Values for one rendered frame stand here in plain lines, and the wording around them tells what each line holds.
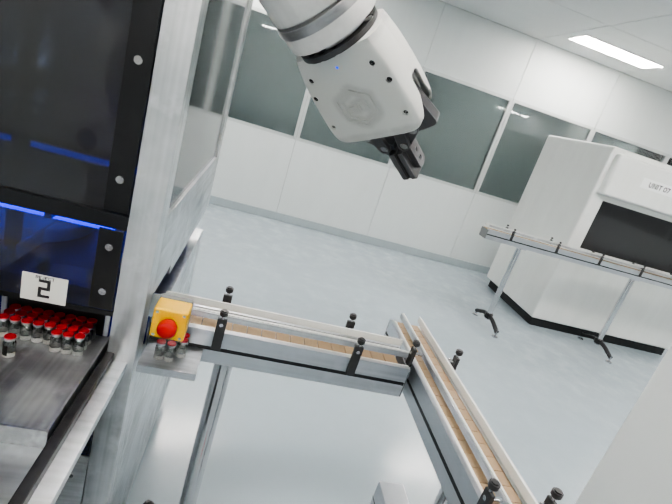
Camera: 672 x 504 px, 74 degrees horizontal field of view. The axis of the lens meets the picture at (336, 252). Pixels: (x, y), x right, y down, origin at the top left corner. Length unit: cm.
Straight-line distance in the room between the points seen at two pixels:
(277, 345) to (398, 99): 86
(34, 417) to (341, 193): 500
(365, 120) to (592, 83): 634
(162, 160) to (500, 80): 545
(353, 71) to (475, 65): 558
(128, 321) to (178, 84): 50
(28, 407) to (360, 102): 80
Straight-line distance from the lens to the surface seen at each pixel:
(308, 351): 119
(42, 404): 100
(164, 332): 101
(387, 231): 593
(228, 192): 565
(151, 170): 93
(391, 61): 40
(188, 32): 90
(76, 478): 135
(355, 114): 44
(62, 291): 107
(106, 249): 100
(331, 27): 39
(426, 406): 120
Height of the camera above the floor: 153
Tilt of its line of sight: 17 degrees down
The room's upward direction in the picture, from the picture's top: 18 degrees clockwise
